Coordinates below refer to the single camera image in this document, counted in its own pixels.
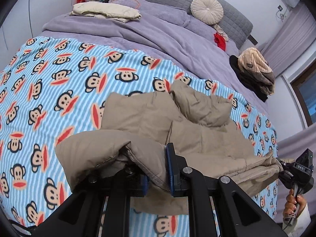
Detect beige puffer jacket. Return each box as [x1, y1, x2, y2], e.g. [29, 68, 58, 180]
[55, 81, 283, 216]

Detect white right sleeve forearm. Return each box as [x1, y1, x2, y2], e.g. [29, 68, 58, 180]
[282, 205, 311, 237]

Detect black folded clothes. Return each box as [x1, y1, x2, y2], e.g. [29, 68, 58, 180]
[229, 55, 268, 102]

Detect tan striped folded clothes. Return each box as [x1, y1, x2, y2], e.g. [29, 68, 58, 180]
[238, 47, 275, 95]

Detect person right hand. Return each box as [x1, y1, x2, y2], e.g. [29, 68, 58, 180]
[283, 189, 307, 218]

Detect monkey print striped blanket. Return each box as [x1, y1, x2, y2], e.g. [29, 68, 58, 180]
[1, 36, 278, 226]

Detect purple curtain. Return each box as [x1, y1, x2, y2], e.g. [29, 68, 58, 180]
[261, 1, 315, 76]

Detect red cloth item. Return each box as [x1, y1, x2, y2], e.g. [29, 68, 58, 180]
[214, 33, 226, 51]

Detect round cream cushion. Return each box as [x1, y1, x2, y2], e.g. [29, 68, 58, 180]
[190, 0, 224, 25]

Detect purple duvet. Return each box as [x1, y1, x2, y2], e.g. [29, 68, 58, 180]
[42, 0, 268, 115]

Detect cream folded garment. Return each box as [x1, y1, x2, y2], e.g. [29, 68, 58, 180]
[70, 1, 142, 23]

